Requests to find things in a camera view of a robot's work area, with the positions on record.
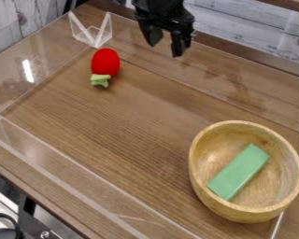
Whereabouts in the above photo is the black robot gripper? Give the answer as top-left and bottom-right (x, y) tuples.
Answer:
(132, 0), (195, 57)

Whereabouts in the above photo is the red plush strawberry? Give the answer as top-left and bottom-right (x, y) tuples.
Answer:
(91, 49), (122, 88)

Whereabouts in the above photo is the clear acrylic table fence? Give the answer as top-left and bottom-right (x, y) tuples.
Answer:
(0, 17), (299, 239)

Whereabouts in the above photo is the wooden bowl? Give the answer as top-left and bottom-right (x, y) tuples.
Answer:
(189, 120), (299, 223)

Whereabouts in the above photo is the green rectangular block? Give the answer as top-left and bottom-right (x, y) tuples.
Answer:
(207, 144), (270, 201)

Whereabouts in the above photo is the clear acrylic corner bracket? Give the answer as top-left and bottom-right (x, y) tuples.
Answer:
(68, 11), (112, 49)

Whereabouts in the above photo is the black table leg bracket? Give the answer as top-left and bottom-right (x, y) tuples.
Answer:
(19, 194), (64, 239)

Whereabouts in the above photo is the black cable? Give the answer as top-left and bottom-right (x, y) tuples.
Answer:
(0, 210), (28, 239)

